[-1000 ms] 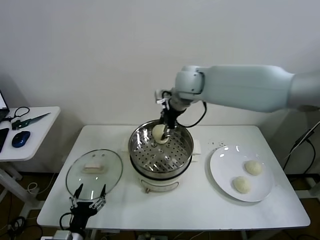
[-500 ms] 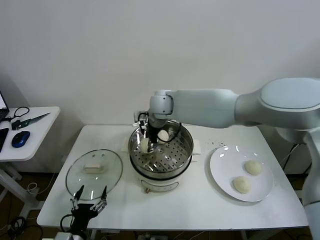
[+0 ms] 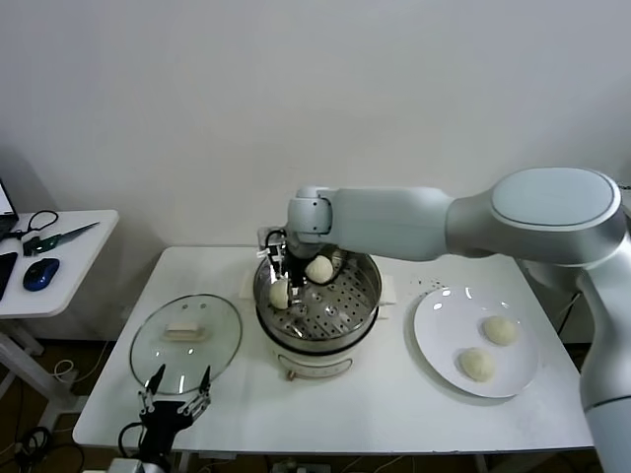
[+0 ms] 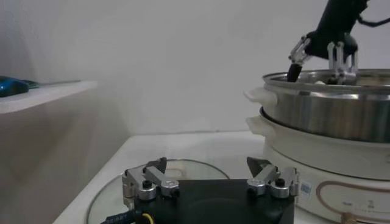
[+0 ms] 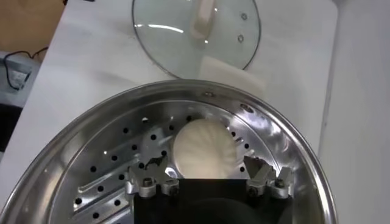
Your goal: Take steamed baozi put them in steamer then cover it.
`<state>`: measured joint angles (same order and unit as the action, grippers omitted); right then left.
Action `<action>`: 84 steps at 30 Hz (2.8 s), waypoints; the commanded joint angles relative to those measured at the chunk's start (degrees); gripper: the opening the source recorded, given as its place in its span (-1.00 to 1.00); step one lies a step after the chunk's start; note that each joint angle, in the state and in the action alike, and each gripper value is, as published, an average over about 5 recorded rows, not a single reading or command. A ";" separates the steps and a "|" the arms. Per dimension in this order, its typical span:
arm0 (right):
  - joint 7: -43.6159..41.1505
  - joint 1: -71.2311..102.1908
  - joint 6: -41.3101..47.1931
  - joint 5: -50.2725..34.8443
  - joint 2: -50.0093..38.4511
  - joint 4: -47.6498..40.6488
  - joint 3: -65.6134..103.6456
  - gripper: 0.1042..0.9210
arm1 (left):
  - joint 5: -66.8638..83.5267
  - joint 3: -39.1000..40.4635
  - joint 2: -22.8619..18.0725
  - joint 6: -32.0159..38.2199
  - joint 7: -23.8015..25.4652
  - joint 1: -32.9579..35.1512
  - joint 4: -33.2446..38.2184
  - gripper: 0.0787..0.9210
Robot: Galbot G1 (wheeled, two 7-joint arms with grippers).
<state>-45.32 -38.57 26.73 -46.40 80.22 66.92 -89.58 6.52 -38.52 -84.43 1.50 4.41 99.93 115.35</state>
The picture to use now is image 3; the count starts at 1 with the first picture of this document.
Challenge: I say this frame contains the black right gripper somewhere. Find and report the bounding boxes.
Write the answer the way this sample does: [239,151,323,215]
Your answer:
[267,245,310,309]

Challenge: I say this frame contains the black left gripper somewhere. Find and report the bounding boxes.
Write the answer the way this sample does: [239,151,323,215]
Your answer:
[137,363,212,457]

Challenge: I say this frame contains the white steamed baozi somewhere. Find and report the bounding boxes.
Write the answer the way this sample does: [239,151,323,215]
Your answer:
[478,315,521,346]
[269,279,292,310]
[305,254,334,286]
[457,347,496,383]

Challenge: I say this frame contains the round glass pot lid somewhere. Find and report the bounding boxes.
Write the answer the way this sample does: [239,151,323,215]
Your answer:
[129,294,245,396]

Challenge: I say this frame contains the perforated steel steamer basket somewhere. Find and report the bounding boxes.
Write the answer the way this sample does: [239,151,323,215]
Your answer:
[253,235,384,346]

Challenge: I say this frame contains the steel steamer pot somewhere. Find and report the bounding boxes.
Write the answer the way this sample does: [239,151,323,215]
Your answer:
[238,270,398,383]

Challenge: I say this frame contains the white side table with legs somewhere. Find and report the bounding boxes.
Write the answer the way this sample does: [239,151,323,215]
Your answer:
[0,210,120,435]

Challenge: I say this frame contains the blue computer mouse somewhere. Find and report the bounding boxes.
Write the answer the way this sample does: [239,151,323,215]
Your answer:
[23,257,61,293]

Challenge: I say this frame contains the green pointed blade tool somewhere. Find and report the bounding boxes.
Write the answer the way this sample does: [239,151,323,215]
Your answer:
[23,222,102,257]

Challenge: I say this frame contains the black phone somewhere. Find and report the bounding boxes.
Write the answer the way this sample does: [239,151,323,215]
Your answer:
[0,252,19,303]

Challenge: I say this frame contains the large white plate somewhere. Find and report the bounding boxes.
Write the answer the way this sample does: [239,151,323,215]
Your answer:
[412,286,539,399]

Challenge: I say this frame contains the black laptop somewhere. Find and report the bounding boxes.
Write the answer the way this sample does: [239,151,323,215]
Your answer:
[0,177,21,242]

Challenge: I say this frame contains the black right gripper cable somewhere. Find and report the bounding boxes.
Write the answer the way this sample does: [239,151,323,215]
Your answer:
[263,229,288,258]

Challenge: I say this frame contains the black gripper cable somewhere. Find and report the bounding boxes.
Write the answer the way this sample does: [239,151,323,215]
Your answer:
[117,421,147,455]
[263,229,288,258]

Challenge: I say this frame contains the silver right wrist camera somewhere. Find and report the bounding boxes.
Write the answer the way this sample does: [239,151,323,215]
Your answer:
[258,225,288,250]

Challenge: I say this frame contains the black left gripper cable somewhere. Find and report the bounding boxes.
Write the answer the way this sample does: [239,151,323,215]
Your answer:
[117,421,147,455]

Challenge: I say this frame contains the white floor cable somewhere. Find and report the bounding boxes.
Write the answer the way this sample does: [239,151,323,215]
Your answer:
[52,339,114,383]

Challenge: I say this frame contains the black floor cables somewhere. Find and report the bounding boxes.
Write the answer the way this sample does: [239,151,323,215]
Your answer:
[14,426,83,472]

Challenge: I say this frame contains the black looped cord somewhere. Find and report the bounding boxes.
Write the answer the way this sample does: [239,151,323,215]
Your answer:
[9,210,60,242]

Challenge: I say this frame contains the black power cable with adapter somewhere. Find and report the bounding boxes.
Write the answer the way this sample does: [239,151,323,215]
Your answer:
[556,290,593,346]

